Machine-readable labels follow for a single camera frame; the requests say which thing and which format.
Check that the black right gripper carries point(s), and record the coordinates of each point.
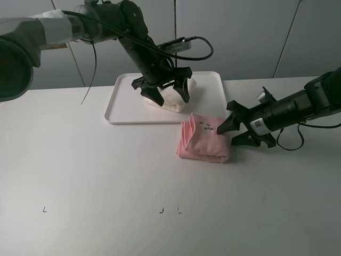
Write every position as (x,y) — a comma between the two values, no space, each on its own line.
(253,119)

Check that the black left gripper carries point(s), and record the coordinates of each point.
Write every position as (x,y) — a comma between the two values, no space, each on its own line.
(156,71)

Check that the white cream towel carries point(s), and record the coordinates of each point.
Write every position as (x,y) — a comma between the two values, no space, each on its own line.
(172,100)

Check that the pink towel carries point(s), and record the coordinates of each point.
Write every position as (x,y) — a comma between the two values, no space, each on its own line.
(199,140)

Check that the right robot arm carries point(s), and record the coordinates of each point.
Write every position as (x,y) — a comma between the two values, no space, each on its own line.
(319,98)

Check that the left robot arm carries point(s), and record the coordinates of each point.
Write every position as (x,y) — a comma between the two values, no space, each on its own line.
(23,40)

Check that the white rectangular plastic tray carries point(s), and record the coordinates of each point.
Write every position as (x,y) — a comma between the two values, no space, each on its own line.
(127,106)

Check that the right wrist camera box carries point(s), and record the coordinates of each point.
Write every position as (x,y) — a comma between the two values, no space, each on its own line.
(263,97)

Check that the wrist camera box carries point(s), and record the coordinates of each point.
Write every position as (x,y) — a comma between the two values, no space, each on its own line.
(263,97)
(175,46)

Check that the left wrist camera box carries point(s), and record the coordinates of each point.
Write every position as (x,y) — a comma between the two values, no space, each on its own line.
(175,46)

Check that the thin black cable tie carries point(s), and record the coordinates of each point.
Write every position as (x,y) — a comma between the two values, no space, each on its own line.
(88,64)

